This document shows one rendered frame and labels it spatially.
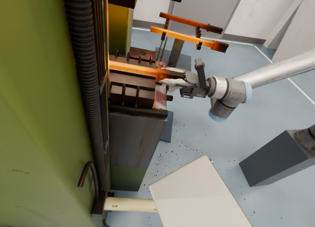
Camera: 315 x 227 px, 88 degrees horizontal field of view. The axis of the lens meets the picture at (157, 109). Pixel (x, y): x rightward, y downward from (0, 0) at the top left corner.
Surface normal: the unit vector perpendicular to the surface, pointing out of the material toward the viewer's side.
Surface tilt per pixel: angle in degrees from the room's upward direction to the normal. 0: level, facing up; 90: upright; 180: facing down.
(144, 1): 90
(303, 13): 74
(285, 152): 90
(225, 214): 30
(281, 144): 90
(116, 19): 90
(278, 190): 0
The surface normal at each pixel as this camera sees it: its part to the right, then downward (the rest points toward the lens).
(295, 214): 0.20, -0.65
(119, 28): -0.01, 0.75
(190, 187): -0.27, -0.47
